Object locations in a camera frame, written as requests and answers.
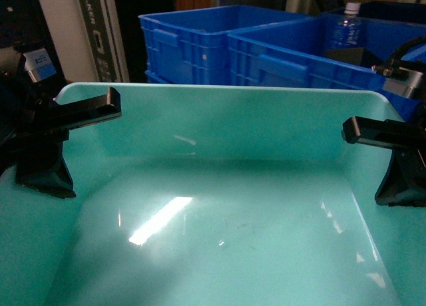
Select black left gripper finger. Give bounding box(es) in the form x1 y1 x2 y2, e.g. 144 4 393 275
15 130 76 199
49 87 122 130

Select clear plastic water bottle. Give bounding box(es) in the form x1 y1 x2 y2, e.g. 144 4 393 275
331 2 362 49

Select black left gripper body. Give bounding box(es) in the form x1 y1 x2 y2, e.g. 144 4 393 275
1 70 59 172

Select teal plastic tray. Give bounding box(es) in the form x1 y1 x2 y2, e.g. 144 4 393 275
0 82 413 306

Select grey labelled post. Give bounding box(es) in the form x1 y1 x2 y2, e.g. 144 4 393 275
78 0 118 82

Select blue crate back right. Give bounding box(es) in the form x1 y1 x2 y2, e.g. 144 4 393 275
228 14 425 120

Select blue crate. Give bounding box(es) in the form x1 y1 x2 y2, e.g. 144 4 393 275
228 14 425 120
138 5 307 85

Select black perforated panel left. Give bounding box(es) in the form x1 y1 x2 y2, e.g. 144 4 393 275
1 0 66 84

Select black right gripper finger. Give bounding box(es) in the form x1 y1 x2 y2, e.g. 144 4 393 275
375 150 425 207
341 116 426 150

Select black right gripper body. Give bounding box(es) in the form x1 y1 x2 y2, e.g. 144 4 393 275
396 102 425 173

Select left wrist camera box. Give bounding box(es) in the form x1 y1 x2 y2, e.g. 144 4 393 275
12 42 58 83

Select blue crate back left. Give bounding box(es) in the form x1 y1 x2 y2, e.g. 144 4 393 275
138 5 307 85

